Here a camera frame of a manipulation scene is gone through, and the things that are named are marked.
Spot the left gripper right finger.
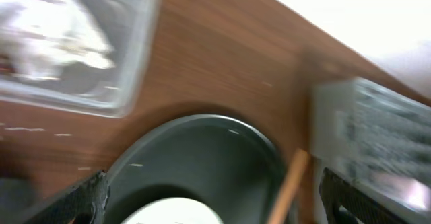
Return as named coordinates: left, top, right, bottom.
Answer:
left=319, top=167, right=407, bottom=224

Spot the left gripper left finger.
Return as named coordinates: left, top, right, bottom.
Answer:
left=23, top=171, right=110, bottom=224

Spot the wooden chopstick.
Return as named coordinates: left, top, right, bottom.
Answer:
left=266, top=149, right=310, bottom=224

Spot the grey plate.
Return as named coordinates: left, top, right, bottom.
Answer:
left=121, top=198, right=224, bottom=224

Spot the grey dishwasher rack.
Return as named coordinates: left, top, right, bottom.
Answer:
left=310, top=78, right=430, bottom=223

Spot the round black serving tray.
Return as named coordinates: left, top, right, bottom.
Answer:
left=104, top=114, right=286, bottom=223

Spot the clear plastic bin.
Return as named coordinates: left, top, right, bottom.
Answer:
left=1, top=0, right=161, bottom=118

